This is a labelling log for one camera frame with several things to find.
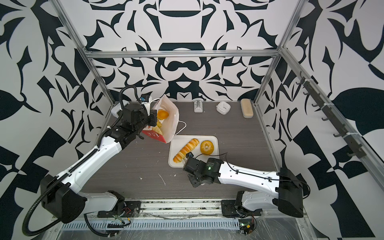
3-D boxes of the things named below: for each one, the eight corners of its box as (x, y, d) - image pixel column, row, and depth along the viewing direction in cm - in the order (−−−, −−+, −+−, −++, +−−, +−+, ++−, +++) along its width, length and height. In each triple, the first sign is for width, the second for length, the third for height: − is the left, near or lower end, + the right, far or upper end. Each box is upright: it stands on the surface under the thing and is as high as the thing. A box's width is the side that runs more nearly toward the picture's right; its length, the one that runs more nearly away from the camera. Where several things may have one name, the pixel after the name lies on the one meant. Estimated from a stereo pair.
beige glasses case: (243, 118, 112) (244, 115, 110) (238, 100, 123) (239, 98, 121) (254, 118, 112) (255, 115, 110) (248, 100, 123) (249, 98, 121)
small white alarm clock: (217, 114, 114) (217, 112, 112) (215, 103, 121) (216, 101, 119) (230, 114, 114) (231, 112, 112) (228, 103, 121) (229, 101, 119)
